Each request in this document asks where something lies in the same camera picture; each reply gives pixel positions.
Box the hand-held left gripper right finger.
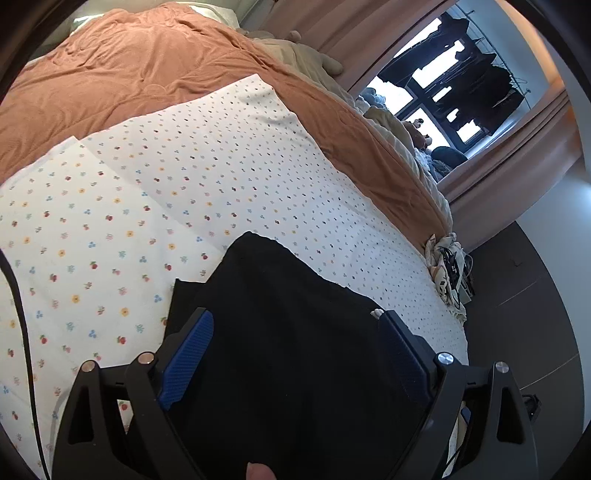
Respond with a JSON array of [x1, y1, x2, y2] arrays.
[[379, 310, 540, 480]]

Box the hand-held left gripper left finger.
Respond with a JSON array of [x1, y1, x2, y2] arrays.
[[52, 307, 215, 480]]

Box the black long-sleeve button shirt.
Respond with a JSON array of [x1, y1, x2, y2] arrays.
[[164, 231, 462, 480]]

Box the patterned cloth bag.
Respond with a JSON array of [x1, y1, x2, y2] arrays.
[[424, 232, 468, 320]]

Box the white floral bed sheet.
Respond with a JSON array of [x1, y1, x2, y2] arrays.
[[0, 74, 469, 480]]

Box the dark round cushion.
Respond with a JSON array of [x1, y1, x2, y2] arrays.
[[431, 146, 468, 180]]

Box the beige duvet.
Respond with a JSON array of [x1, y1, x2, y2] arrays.
[[362, 107, 453, 222]]

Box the brown plush toy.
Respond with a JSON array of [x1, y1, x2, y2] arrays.
[[401, 117, 435, 149]]

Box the pale blue white bedding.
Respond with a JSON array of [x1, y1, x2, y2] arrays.
[[358, 85, 445, 183]]

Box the dark hanging garment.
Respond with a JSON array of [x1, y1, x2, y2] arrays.
[[434, 44, 490, 116], [455, 60, 509, 130], [480, 69, 528, 136]]

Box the orange blanket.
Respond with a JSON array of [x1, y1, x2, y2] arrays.
[[0, 2, 455, 254]]

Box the long black hanging coat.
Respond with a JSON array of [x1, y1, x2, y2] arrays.
[[394, 14, 467, 63]]

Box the beige plush toy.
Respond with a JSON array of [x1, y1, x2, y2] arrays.
[[245, 30, 345, 77]]

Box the black tangled cables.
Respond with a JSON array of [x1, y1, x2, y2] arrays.
[[438, 246, 464, 289]]

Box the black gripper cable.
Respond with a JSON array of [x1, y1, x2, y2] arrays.
[[0, 251, 52, 480]]

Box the window with dark frame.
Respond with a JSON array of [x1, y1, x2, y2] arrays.
[[360, 13, 532, 163]]

